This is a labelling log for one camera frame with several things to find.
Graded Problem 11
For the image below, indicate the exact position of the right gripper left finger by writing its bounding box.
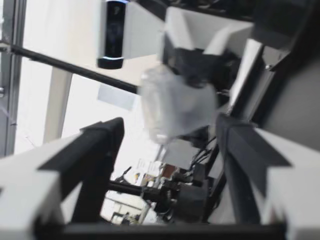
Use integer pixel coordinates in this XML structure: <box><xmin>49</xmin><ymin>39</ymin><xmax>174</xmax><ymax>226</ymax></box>
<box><xmin>0</xmin><ymin>116</ymin><xmax>126</xmax><ymax>240</ymax></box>

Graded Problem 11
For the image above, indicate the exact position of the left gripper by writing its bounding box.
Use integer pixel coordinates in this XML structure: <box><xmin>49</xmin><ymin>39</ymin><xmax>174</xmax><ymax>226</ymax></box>
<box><xmin>251</xmin><ymin>0</ymin><xmax>320</xmax><ymax>148</ymax></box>

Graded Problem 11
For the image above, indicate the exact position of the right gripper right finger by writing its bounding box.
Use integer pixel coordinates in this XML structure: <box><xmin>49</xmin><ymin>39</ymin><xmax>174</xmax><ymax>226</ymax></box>
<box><xmin>215</xmin><ymin>113</ymin><xmax>320</xmax><ymax>240</ymax></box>

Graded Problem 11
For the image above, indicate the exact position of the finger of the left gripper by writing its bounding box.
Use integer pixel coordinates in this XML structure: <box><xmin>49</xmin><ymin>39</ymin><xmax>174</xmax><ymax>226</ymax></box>
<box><xmin>158</xmin><ymin>6</ymin><xmax>254</xmax><ymax>88</ymax></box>

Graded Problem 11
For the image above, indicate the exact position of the clear plastic cup with lid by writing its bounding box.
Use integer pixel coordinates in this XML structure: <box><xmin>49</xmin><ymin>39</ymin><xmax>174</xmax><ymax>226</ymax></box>
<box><xmin>139</xmin><ymin>64</ymin><xmax>219</xmax><ymax>145</ymax></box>

